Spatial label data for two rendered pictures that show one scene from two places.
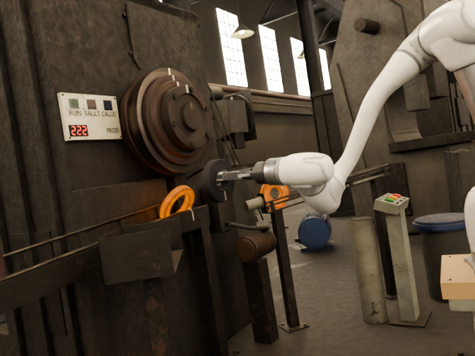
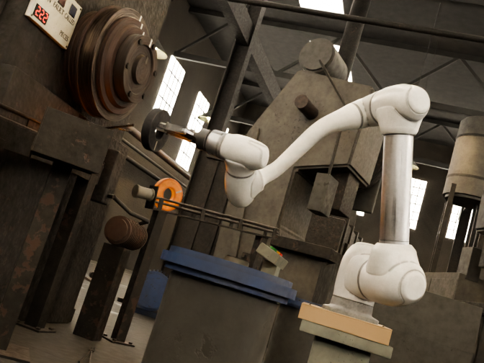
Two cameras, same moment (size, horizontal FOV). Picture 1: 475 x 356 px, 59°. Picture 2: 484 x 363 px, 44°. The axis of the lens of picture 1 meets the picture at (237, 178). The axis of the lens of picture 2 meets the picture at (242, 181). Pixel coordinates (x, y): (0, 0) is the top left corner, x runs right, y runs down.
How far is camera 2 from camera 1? 0.85 m
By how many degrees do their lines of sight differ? 21
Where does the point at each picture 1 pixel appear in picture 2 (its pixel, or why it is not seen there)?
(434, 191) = not seen: hidden behind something
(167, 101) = (132, 42)
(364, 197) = not seen: hidden behind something
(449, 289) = (306, 310)
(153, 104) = (117, 37)
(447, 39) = (390, 107)
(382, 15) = (325, 106)
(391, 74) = (341, 117)
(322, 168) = (261, 154)
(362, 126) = (300, 145)
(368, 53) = (294, 135)
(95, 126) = (53, 21)
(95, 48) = not seen: outside the picture
